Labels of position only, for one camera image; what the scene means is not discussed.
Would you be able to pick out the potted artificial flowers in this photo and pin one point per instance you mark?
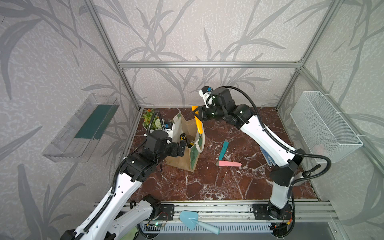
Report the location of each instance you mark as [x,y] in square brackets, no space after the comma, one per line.
[147,116]

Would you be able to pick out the clear plastic wall bin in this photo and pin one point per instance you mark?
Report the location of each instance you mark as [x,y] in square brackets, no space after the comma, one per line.
[79,138]

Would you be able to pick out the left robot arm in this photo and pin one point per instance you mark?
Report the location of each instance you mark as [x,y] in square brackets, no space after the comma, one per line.
[105,223]

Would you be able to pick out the light blue garden trowel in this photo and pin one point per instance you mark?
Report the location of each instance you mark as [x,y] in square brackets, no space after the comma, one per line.
[191,220]

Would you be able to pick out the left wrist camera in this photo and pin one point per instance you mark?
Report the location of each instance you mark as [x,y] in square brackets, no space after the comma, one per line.
[168,125]

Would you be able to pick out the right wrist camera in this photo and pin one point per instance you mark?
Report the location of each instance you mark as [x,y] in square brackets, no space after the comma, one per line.
[205,93]

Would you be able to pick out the pink utility knife crosswise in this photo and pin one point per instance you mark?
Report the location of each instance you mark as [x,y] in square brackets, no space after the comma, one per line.
[228,164]

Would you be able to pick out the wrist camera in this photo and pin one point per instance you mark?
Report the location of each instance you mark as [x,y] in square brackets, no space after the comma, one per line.
[168,125]
[205,93]

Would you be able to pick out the green Christmas jute pouch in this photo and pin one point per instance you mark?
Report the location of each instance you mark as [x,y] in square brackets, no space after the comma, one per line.
[188,133]

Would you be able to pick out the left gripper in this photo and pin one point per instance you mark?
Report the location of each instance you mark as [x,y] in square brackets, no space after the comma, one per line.
[175,152]

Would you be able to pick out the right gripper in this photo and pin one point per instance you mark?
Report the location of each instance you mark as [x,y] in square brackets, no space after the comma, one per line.
[202,116]

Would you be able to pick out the yellow black utility knife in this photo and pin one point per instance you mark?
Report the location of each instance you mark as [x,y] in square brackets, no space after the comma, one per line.
[187,141]

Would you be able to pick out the orange utility knife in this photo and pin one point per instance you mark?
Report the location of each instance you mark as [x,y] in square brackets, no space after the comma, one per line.
[199,124]

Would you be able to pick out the teal utility knife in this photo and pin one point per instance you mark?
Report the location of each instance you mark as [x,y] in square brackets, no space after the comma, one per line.
[224,150]

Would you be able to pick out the white wire mesh basket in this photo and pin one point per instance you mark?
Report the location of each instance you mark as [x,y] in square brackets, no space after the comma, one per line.
[323,128]

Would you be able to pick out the black green rubber glove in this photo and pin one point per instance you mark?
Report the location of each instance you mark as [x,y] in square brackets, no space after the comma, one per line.
[131,235]

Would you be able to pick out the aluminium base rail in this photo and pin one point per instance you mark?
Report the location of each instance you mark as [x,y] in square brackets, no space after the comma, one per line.
[247,211]

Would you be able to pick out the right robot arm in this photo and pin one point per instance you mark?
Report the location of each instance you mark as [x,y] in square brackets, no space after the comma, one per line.
[236,108]

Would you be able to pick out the blue dotted work glove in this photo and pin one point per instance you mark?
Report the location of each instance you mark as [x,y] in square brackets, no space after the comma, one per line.
[270,161]

